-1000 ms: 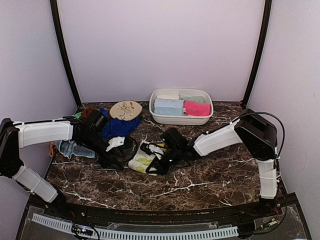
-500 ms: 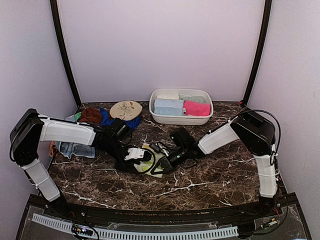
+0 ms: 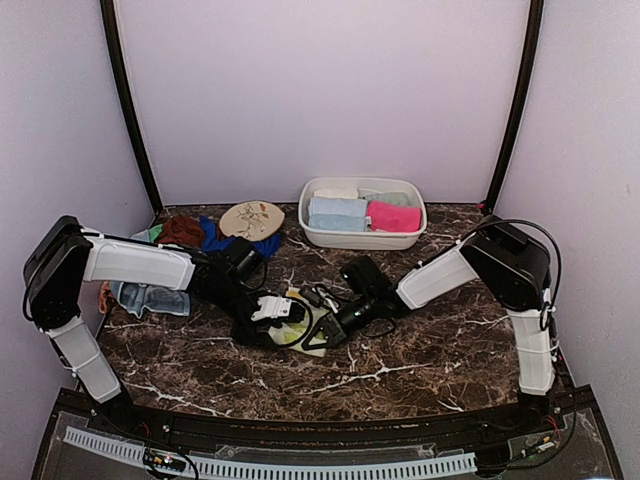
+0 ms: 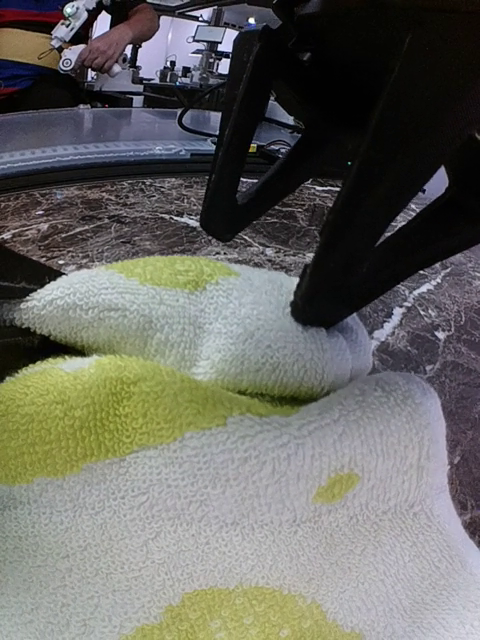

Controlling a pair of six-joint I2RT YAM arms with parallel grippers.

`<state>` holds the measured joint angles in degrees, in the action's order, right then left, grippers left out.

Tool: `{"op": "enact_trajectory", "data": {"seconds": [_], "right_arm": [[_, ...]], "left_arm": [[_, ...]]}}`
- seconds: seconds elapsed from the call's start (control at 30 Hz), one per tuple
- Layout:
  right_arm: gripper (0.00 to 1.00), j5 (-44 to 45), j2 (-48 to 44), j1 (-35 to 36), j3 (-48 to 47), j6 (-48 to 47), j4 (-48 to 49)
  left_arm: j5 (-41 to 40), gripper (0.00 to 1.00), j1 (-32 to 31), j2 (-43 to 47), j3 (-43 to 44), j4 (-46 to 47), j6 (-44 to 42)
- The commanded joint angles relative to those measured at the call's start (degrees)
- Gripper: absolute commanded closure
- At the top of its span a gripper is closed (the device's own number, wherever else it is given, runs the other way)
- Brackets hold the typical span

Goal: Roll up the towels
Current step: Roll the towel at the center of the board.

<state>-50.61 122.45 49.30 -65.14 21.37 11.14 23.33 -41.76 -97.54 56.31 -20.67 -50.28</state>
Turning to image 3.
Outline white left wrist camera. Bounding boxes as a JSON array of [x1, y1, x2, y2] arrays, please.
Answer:
[[251, 296, 292, 322]]

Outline light blue crumpled towel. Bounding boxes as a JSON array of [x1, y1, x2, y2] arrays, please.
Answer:
[[96, 230, 194, 318]]

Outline orange peach towel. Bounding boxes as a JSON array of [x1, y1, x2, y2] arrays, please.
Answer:
[[99, 281, 116, 315]]

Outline light blue rolled towel front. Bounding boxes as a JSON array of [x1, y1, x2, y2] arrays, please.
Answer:
[[309, 214, 367, 232]]

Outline light blue rolled towel back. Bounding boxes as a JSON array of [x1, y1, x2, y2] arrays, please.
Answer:
[[308, 197, 368, 217]]

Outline black right frame post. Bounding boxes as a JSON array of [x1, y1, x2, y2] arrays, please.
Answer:
[[479, 0, 545, 215]]

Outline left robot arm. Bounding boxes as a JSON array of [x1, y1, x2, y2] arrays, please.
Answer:
[[22, 215, 278, 436]]

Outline white slotted cable duct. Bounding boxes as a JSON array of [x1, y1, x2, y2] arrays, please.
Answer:
[[62, 427, 477, 479]]

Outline pink towel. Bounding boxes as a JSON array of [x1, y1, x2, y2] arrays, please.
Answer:
[[366, 201, 422, 233]]

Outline black front rail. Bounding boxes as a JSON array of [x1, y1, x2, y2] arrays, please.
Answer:
[[54, 387, 596, 454]]

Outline black frame post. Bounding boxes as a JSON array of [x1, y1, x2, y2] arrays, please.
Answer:
[[479, 0, 545, 215], [99, 0, 164, 215]]

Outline black left frame post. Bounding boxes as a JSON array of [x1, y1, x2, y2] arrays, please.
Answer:
[[99, 0, 164, 215]]

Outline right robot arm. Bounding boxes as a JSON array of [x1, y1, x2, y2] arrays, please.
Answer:
[[302, 216, 562, 434]]

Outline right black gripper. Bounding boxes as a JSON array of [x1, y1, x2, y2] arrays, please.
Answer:
[[303, 292, 378, 351]]

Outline green rolled towel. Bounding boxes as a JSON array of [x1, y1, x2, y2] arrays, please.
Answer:
[[363, 192, 411, 206]]

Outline light blue rolled towel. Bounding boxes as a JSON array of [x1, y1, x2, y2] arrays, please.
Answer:
[[309, 214, 367, 232], [308, 197, 368, 217]]

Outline brown towel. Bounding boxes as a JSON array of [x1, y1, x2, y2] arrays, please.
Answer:
[[156, 214, 205, 248]]

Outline white rolled towel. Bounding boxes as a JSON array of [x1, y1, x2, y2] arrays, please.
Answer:
[[313, 187, 359, 199]]

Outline white plastic tub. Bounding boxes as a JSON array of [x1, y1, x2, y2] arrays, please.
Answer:
[[298, 177, 427, 250]]

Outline yellow green patterned towel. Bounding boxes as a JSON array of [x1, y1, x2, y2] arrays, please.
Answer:
[[268, 288, 329, 358]]

